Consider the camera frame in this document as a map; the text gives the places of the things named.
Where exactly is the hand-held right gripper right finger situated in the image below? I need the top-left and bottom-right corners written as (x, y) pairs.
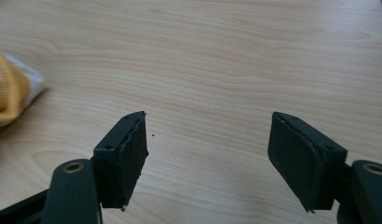
top-left (267, 111), bottom-right (348, 213)

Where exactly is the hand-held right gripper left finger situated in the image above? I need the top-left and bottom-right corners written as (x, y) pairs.
top-left (92, 110), bottom-right (149, 210)

